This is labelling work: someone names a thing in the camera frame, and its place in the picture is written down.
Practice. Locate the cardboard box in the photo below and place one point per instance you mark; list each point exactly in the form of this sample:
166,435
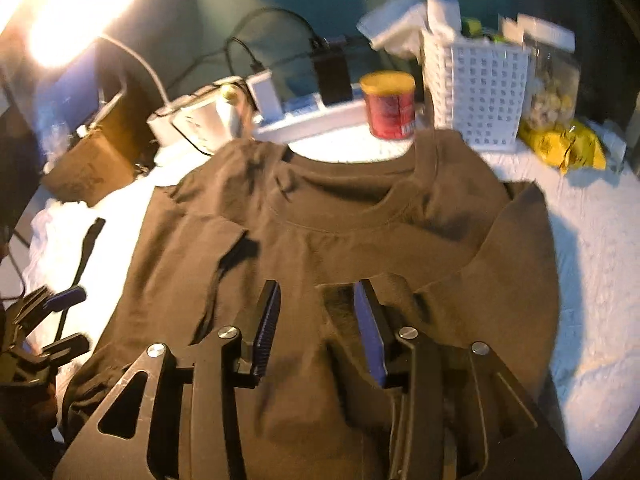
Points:
90,160

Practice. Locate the white textured table cover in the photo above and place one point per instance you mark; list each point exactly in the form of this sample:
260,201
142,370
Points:
590,250

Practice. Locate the yellow snack bag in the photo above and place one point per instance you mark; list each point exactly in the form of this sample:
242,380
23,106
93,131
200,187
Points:
565,146

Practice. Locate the brown printed t-shirt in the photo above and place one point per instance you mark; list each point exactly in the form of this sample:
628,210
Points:
320,220

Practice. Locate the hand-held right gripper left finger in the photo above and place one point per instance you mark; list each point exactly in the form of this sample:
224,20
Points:
265,332

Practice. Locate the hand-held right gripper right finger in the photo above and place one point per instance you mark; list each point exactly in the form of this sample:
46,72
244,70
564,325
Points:
370,335

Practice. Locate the clear jar with white lid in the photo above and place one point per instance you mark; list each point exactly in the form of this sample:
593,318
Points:
552,80

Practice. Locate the stack of white plates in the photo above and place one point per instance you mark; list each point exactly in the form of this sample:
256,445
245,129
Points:
475,90

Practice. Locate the black power adapter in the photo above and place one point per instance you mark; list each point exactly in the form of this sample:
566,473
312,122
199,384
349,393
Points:
332,77

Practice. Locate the white power adapter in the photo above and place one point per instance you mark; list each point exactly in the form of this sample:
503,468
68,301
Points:
265,92

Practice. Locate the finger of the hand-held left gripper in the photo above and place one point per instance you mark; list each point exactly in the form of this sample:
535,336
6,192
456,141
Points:
67,346
65,296

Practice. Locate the bright desk lamp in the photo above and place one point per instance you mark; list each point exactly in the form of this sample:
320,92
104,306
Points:
75,15

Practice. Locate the white flat tray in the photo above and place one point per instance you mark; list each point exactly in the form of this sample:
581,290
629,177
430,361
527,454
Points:
310,121

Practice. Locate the red can with yellow lid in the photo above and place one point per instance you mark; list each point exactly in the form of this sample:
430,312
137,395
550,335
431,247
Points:
389,105

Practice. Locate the white power strip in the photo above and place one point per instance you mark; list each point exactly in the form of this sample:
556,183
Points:
161,121

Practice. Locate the white foam packaging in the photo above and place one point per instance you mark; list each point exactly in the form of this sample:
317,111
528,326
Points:
415,15

